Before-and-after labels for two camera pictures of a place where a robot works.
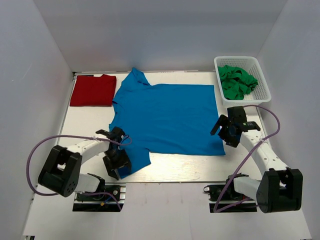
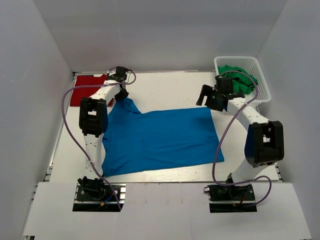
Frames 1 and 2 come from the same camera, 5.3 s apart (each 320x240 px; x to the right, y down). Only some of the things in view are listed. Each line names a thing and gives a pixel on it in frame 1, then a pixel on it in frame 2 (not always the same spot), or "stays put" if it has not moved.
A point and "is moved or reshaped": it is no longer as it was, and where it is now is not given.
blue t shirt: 164,119 is moved or reshaped
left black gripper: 124,160 to 118,97
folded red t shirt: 91,90 stays put
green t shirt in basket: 236,82 stays put
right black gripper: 223,121 to 207,90
